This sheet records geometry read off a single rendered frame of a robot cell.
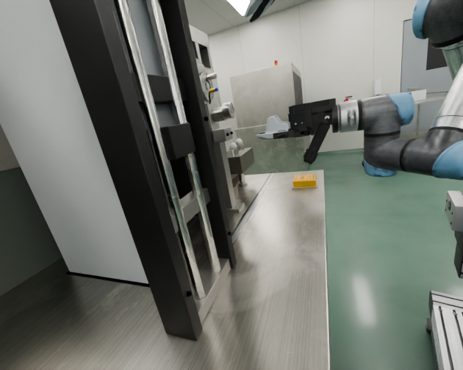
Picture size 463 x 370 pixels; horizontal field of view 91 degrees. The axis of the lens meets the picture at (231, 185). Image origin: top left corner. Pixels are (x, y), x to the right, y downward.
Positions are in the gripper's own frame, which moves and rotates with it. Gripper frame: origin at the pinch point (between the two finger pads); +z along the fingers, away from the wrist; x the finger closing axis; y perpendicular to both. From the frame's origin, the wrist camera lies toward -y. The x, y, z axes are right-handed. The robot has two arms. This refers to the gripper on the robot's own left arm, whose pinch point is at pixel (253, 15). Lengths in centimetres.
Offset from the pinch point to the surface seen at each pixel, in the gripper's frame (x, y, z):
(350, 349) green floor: -27, -118, 73
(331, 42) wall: -450, 30, -70
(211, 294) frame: 37, -33, 32
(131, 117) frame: 43.0, -12.5, 14.5
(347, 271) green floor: -83, -120, 70
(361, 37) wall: -450, -5, -104
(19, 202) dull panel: 34, 8, 57
